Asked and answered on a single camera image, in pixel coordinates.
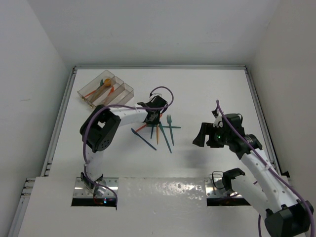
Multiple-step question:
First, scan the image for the dark blue plastic spoon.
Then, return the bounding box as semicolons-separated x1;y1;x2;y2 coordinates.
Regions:
90;90;103;103

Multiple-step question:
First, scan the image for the clear three-compartment organizer tray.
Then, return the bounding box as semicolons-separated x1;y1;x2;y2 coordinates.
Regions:
77;70;134;109

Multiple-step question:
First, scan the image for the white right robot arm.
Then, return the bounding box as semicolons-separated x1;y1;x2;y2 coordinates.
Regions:
193;114;314;237

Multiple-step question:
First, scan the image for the yellow-orange plastic spoon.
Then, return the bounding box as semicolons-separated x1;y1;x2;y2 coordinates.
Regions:
100;78;111;96

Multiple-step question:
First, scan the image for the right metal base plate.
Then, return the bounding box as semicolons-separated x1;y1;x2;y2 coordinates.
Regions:
204;177;242;198

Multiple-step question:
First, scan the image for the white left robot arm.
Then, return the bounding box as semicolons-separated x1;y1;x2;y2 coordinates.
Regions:
79;95;169;189

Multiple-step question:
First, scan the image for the metal base plate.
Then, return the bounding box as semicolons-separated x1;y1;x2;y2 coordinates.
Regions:
72;177;119;198
204;177;242;198

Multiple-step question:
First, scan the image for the orange-red plastic fork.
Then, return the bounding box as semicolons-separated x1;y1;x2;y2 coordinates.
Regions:
102;86;115;105

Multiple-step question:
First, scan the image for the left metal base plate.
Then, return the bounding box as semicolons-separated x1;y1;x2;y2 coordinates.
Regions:
72;177;119;198

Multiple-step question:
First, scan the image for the yellow-orange plastic fork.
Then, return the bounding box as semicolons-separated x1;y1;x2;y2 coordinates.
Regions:
156;124;159;145

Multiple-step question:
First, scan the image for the dark blue plastic knife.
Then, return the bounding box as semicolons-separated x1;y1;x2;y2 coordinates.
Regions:
131;128;157;151

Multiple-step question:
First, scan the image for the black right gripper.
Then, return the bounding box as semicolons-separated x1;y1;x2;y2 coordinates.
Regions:
193;122;231;148

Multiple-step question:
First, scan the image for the teal plastic knife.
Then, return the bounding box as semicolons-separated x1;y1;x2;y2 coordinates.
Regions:
159;122;172;153
162;125;182;129

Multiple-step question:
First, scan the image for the teal plastic fork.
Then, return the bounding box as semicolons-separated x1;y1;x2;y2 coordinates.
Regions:
167;115;174;146

